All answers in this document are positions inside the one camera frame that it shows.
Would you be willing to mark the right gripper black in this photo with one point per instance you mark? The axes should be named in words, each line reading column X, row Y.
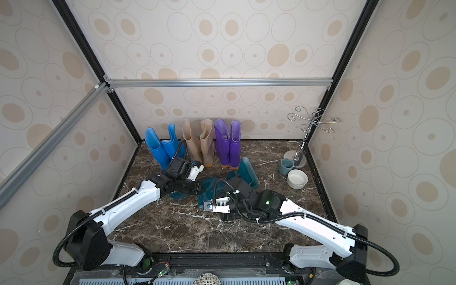
column 228, row 214

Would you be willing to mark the blue rain boot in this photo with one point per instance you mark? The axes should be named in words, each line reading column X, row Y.
column 172, row 146
column 156, row 147

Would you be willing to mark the dark green rain boot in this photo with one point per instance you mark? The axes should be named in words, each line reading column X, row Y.
column 245, row 171
column 185, row 194

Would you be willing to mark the beige rain boot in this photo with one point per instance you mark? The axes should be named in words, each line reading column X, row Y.
column 193, row 144
column 207, row 142

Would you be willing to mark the purple rain boot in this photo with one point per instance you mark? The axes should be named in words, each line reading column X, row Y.
column 235, row 144
column 222, row 142

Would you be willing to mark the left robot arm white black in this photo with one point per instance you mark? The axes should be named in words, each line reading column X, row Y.
column 86, row 243

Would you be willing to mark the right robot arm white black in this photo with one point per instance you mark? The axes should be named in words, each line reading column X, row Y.
column 342, row 248

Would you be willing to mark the grey-green ceramic mug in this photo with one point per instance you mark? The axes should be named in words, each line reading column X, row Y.
column 286, row 165

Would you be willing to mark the white ceramic bowl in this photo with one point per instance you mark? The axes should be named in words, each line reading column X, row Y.
column 297, row 179

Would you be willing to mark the metal cup tree stand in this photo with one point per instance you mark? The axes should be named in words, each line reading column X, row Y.
column 308, row 131

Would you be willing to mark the left diagonal aluminium bar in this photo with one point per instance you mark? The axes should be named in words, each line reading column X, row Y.
column 29, row 165

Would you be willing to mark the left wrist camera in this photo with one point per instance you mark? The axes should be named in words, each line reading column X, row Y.
column 195, row 170

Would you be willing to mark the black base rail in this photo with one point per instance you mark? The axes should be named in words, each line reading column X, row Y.
column 248, row 268

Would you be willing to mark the horizontal aluminium frame bar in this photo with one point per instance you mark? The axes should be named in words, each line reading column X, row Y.
column 222, row 82

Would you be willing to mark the left black frame post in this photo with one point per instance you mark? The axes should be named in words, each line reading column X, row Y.
column 70, row 21

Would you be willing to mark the black frame post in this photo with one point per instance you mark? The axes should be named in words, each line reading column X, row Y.
column 70, row 21
column 354, row 39

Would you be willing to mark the right black frame post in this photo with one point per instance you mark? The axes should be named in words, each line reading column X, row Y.
column 354, row 39

